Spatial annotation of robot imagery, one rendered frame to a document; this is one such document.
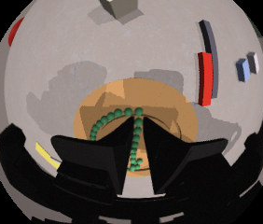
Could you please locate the cream cube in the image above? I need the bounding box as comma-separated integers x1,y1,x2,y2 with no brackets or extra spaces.
99,0,138,20

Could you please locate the orange round board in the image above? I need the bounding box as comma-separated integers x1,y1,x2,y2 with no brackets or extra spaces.
73,78,198,176

